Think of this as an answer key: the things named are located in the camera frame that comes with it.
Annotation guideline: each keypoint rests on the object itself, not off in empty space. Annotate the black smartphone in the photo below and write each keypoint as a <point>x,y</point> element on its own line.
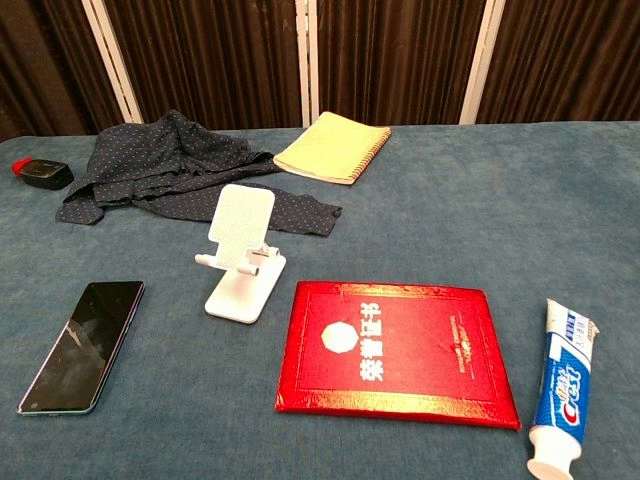
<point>80,345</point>

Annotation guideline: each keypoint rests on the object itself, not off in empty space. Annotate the white folding phone stand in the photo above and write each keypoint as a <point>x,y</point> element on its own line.
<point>240,220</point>

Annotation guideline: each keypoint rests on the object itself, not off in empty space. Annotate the yellow spiral notebook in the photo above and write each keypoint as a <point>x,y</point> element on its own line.
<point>330,145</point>

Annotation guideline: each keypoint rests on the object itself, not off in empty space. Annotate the blue felt table cover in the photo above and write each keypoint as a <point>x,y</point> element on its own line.
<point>450,225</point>

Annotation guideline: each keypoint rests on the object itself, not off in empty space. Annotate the red gold certificate folder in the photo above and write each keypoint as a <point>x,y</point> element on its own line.
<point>400,350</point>

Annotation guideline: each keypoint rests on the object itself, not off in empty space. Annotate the navy dotted shirt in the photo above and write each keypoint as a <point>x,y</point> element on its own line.
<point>150,155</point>

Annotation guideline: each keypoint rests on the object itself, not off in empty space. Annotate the brown pleated curtain panel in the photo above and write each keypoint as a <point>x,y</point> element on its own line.
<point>565,60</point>
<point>45,60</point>
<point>210,60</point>
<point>395,60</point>

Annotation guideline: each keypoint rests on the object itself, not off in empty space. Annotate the blue white toothpaste tube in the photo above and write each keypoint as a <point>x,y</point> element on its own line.
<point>562,380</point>

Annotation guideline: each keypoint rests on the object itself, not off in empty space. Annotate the black bottle with red cap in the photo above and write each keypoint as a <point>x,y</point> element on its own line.
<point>47,173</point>

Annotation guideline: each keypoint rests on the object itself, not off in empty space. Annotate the white screen frame post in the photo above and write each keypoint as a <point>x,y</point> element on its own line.
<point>108,65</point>
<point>477,60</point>
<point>301,60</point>

